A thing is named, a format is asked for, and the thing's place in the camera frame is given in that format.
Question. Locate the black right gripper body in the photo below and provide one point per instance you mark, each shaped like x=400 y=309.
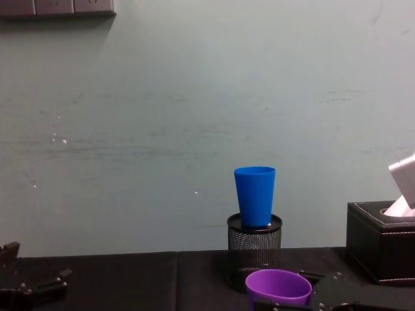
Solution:
x=363 y=299

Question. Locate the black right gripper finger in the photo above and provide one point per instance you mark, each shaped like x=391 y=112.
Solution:
x=285 y=306
x=319 y=278

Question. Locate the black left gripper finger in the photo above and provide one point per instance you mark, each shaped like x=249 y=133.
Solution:
x=48 y=286
x=9 y=254

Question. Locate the purple plastic cup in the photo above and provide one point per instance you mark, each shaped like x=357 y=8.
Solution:
x=275 y=288

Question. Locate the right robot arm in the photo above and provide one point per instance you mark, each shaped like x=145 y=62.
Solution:
x=405 y=178

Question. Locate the black leather tissue box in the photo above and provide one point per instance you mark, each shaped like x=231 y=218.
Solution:
x=376 y=249

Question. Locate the black mesh pen holder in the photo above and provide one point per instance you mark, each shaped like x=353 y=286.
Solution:
x=254 y=249

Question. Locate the black table cloth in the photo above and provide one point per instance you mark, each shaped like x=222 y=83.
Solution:
x=136 y=282

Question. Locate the white tissue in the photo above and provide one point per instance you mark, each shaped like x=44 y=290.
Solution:
x=399 y=209

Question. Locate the blue plastic cup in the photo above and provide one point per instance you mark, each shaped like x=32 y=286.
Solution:
x=254 y=197

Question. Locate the grey wall socket plate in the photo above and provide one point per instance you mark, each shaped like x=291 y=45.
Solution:
x=16 y=7
x=94 y=6
x=54 y=6

